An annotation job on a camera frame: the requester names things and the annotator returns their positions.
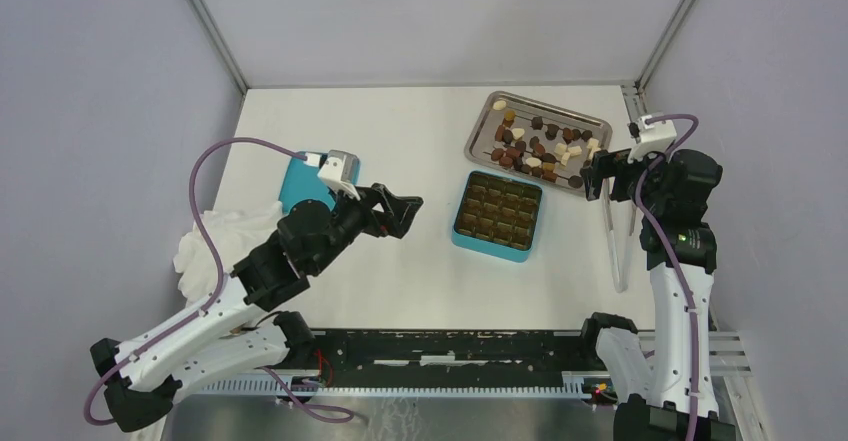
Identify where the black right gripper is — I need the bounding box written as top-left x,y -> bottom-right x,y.
580,143 -> 673,215

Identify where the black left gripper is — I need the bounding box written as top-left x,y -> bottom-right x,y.
310,179 -> 422,274

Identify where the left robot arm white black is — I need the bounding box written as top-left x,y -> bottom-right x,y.
90,183 -> 423,433

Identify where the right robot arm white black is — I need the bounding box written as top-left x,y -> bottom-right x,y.
577,149 -> 737,440

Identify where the teal chocolate box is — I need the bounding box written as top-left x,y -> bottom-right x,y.
451,171 -> 543,263

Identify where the steel tray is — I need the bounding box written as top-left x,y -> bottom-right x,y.
464,91 -> 613,195

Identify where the teal box lid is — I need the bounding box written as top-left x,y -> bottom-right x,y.
279,152 -> 335,215

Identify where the white cloth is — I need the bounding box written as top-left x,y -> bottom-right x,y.
172,201 -> 282,303

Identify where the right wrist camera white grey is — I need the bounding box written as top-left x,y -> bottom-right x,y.
628,115 -> 677,164

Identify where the wrist camera white grey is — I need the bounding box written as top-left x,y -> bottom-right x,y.
628,115 -> 677,164
318,150 -> 360,200

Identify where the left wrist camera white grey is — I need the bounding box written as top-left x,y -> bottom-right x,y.
318,150 -> 360,200

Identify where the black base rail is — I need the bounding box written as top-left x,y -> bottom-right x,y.
279,329 -> 605,389

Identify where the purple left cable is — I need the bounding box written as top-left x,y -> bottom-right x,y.
83,137 -> 356,427

